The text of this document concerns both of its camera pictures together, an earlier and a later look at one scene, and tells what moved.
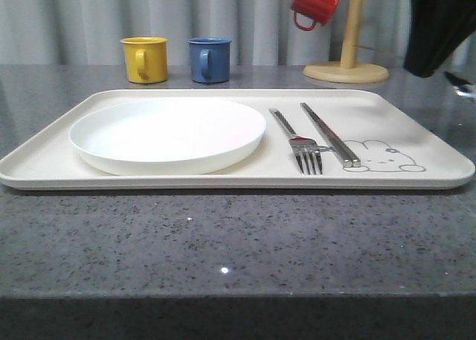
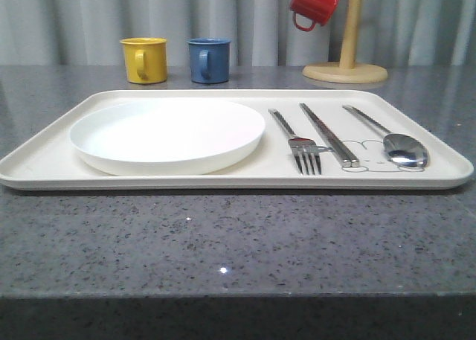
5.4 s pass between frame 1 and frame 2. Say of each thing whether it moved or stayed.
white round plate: stayed
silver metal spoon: moved
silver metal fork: stayed
